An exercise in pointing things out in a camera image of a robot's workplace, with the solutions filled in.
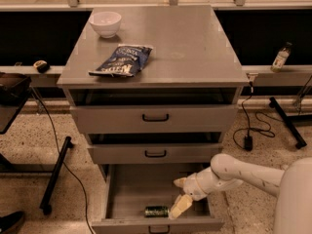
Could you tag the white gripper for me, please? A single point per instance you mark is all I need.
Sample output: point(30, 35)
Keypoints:
point(192, 186)

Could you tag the green soda can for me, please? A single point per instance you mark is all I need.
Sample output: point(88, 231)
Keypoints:
point(156, 211)

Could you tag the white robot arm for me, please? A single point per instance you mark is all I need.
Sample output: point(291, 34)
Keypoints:
point(292, 187)

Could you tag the grey bottom drawer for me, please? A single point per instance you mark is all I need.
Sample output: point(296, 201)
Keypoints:
point(130, 189)

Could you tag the grey drawer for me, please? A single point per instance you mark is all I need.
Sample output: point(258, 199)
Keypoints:
point(136, 111)
point(130, 189)
point(153, 148)

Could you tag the grey middle drawer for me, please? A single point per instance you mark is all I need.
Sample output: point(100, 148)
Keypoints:
point(153, 148)

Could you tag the grey top drawer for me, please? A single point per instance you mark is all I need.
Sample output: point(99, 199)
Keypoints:
point(136, 111)

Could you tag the grey drawer cabinet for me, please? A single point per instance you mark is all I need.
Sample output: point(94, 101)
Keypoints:
point(190, 51)

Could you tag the black stand leg right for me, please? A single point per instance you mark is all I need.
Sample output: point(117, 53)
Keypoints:
point(290, 121)

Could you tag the blue chip bag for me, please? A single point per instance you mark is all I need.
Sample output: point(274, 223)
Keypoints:
point(125, 61)

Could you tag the small clear bottle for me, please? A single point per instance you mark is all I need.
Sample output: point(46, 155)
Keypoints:
point(281, 57)

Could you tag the black shoe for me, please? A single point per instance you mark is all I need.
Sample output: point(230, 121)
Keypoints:
point(12, 223)

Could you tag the white bowl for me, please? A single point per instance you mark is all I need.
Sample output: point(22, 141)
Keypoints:
point(105, 24)

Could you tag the small black yellow object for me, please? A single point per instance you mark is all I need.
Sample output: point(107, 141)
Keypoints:
point(41, 66)

